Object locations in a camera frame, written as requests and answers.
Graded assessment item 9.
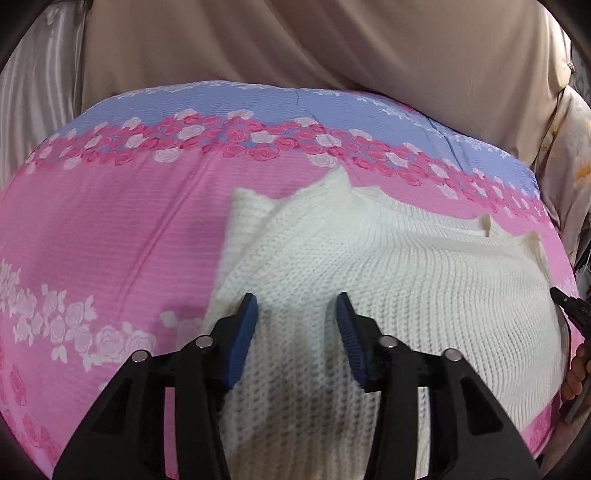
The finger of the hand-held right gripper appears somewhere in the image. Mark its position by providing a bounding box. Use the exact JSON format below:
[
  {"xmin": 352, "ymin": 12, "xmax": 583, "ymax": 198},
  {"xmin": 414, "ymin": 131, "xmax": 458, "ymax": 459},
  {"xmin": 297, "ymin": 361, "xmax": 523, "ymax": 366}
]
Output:
[{"xmin": 549, "ymin": 287, "xmax": 591, "ymax": 334}]

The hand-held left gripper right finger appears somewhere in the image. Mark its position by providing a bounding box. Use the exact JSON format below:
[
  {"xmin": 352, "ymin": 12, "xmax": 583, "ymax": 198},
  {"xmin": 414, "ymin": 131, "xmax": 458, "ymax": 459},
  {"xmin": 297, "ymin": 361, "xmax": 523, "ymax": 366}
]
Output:
[{"xmin": 335, "ymin": 292, "xmax": 542, "ymax": 480}]

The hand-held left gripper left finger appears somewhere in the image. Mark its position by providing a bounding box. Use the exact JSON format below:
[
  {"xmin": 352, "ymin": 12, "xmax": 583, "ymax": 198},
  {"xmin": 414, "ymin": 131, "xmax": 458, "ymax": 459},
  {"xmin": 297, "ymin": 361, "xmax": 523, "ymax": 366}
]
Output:
[{"xmin": 53, "ymin": 292, "xmax": 259, "ymax": 480}]

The white red navy knit sweater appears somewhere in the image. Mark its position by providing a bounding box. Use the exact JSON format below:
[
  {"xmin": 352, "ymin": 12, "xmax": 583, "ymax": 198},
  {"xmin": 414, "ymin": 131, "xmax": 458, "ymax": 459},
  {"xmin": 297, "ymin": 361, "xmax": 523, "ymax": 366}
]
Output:
[{"xmin": 203, "ymin": 166, "xmax": 570, "ymax": 480}]

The person's right hand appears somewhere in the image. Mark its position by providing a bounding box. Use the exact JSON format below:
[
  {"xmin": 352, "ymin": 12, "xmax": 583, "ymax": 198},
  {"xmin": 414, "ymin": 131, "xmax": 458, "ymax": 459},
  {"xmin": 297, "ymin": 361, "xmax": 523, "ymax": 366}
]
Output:
[{"xmin": 560, "ymin": 344, "xmax": 588, "ymax": 402}]

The cream floral hanging cloth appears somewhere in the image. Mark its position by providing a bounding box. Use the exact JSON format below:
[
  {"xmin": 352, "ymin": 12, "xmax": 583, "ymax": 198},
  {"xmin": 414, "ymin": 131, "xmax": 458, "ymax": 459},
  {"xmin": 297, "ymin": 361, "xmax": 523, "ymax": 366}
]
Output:
[{"xmin": 530, "ymin": 85, "xmax": 591, "ymax": 274}]

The pink floral bedsheet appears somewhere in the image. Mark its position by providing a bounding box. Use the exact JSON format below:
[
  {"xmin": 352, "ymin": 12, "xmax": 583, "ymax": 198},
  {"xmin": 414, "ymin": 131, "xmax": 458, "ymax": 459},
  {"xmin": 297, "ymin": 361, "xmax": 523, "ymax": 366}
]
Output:
[{"xmin": 0, "ymin": 79, "xmax": 583, "ymax": 480}]

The beige backdrop cloth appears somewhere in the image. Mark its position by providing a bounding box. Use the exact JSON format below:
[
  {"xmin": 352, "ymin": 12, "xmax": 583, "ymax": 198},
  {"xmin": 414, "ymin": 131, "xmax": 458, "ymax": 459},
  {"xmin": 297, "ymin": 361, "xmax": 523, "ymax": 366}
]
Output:
[{"xmin": 81, "ymin": 0, "xmax": 575, "ymax": 158}]

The silver-grey curtain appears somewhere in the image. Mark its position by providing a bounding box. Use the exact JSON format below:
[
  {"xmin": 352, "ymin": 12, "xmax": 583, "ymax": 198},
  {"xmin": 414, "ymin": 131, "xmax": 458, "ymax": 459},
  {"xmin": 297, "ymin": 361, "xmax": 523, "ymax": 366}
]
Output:
[{"xmin": 0, "ymin": 13, "xmax": 89, "ymax": 182}]

